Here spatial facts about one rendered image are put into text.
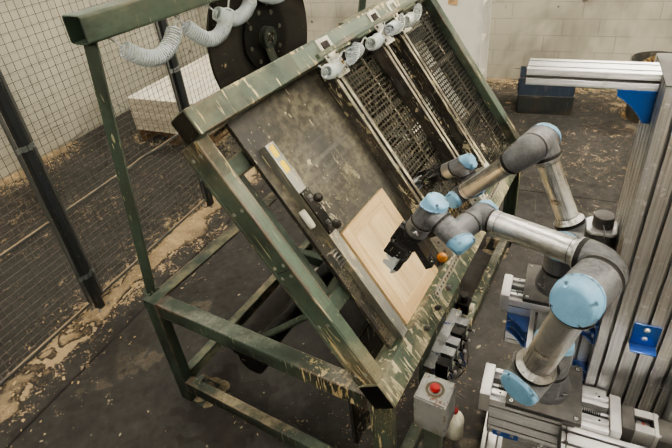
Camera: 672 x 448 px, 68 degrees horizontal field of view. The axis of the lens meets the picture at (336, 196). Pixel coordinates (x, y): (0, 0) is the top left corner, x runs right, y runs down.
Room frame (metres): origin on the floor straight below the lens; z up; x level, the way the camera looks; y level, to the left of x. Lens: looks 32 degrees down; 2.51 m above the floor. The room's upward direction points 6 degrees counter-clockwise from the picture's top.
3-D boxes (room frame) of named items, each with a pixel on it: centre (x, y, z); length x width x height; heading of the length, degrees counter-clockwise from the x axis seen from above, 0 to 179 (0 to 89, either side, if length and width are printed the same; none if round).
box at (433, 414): (1.12, -0.28, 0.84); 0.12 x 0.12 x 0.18; 57
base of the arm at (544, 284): (1.46, -0.84, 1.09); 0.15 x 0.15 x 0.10
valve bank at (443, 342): (1.53, -0.46, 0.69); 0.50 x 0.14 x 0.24; 147
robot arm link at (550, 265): (1.47, -0.84, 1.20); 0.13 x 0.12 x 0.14; 134
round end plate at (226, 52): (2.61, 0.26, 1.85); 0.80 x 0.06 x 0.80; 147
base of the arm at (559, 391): (1.02, -0.62, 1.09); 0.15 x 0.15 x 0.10
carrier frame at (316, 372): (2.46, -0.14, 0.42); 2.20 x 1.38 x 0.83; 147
